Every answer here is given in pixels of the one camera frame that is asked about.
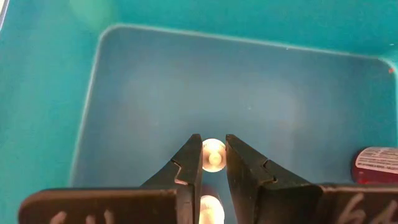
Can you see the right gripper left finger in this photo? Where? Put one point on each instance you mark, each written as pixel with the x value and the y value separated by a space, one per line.
pixel 186 165

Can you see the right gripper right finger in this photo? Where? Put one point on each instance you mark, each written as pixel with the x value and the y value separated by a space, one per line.
pixel 245 174

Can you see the small dropper bottle purple label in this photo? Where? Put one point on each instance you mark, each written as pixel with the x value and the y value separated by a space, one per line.
pixel 214 155

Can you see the large red food coloring bottle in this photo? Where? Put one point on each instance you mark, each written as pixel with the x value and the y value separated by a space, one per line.
pixel 373 161

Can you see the teal plastic bin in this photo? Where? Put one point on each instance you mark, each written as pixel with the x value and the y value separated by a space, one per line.
pixel 217 77

